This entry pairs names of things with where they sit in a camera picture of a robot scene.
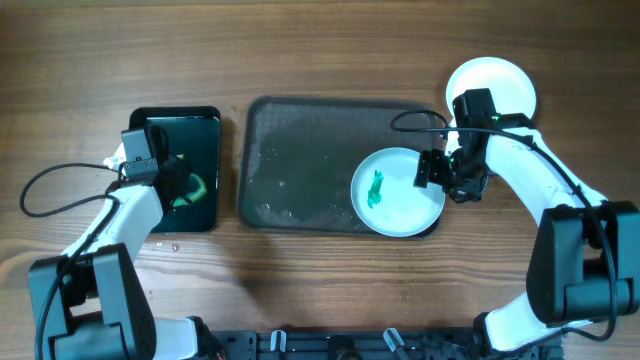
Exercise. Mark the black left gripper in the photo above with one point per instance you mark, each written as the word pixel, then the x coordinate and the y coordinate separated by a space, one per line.
pixel 176 179

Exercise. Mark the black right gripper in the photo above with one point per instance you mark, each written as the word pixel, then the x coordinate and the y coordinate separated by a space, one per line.
pixel 425 168

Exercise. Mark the green yellow scrub sponge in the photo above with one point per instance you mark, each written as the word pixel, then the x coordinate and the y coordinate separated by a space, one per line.
pixel 194 189

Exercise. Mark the white plate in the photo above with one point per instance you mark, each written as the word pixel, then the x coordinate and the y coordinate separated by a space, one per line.
pixel 385 198
pixel 511 89

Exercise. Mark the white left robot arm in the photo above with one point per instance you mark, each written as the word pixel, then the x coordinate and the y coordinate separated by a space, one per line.
pixel 88 302

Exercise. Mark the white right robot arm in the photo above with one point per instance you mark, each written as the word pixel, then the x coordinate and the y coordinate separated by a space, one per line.
pixel 582 276

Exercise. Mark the dark brown serving tray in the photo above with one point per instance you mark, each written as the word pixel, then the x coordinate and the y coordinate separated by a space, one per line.
pixel 300 154

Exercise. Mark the black water basin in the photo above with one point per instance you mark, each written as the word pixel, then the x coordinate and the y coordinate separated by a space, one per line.
pixel 194 132

